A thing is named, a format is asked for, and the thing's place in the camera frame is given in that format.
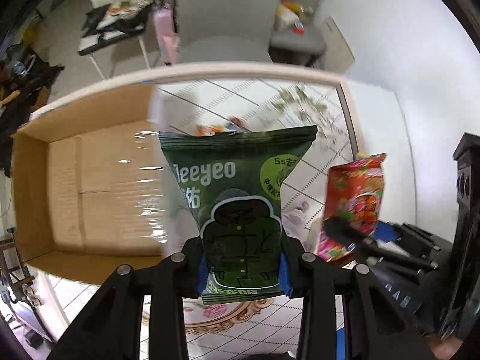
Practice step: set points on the small red item on chair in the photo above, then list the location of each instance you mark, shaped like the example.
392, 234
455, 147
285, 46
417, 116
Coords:
298, 28

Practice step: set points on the pink suitcase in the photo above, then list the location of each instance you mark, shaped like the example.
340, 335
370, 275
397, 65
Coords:
167, 38

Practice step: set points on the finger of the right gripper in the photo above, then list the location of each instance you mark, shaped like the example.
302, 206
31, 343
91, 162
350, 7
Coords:
339, 230
387, 232

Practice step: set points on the red floral snack bag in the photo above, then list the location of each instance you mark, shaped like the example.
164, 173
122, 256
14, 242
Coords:
354, 193

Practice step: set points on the tissue pack on chair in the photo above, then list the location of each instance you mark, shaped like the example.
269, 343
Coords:
285, 18

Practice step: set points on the far grey chair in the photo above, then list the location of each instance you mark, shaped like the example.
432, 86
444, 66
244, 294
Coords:
300, 36

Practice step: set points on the orange panda snack bag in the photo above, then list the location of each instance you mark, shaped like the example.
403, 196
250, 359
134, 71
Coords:
231, 125

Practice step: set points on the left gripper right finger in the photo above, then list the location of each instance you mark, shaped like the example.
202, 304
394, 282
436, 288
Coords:
375, 326

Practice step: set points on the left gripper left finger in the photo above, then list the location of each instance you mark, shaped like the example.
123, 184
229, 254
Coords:
109, 326

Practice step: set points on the grey chair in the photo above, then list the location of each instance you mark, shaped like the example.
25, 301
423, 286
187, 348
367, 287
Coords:
300, 36
225, 30

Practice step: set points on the flat cardboard by wall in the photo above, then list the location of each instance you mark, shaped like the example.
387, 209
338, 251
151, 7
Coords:
338, 56

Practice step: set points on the open cardboard box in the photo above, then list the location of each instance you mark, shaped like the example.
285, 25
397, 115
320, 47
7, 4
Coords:
89, 183

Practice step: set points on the white padded chair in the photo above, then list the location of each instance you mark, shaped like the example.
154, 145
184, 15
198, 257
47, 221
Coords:
112, 15

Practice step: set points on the black bag on chair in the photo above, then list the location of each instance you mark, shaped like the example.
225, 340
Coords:
97, 24

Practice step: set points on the purple knotted cloth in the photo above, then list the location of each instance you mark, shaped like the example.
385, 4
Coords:
303, 223

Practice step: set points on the green wet wipes pack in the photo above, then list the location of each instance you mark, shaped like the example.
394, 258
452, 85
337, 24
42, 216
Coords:
231, 183

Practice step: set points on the patterned white tablecloth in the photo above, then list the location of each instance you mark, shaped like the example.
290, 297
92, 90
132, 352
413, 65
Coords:
376, 124

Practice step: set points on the near grey chair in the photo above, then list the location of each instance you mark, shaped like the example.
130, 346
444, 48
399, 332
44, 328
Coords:
225, 30

